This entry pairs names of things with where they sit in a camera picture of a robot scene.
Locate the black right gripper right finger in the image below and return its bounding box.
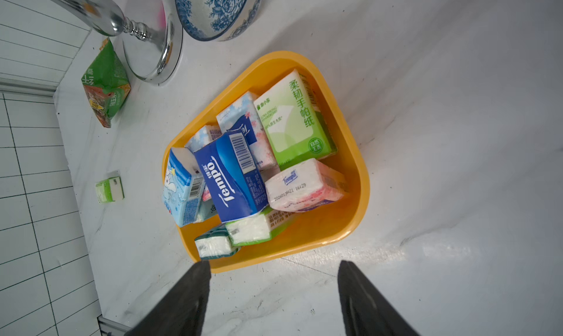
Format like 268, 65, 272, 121
337, 261, 417, 335

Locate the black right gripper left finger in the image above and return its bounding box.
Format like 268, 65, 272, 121
126, 261, 211, 335

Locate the teal cartoon tissue pack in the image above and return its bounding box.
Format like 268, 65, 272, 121
194, 224, 240, 260

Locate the lime green tissue pack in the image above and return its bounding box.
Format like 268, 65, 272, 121
225, 206, 298, 246

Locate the light blue cartoon tissue pack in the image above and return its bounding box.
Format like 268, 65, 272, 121
162, 148, 205, 227

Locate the small pink white tissue pack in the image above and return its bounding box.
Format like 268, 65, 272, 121
265, 158, 349, 213

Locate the large green tissue pack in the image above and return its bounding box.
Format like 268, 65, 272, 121
95, 176, 125, 204

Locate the dark blue Tempo tissue pack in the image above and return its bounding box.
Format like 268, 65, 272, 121
194, 130, 268, 223

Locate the white blue tissue pack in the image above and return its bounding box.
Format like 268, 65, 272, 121
185, 125, 222, 153

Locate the pink blue tissue pack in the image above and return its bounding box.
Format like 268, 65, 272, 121
216, 91, 277, 171

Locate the yellow plastic storage box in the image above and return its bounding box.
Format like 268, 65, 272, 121
167, 51, 370, 274

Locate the red green snack bag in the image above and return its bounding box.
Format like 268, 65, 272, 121
82, 38, 130, 129

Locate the silver metal hook stand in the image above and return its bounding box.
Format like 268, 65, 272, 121
50, 0, 183, 85

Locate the blue white porcelain bowl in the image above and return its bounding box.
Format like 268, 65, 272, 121
175, 0, 262, 42

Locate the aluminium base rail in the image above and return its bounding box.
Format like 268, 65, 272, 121
98, 315, 131, 336

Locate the aluminium wall frame profile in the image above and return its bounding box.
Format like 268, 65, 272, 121
1, 77, 56, 97

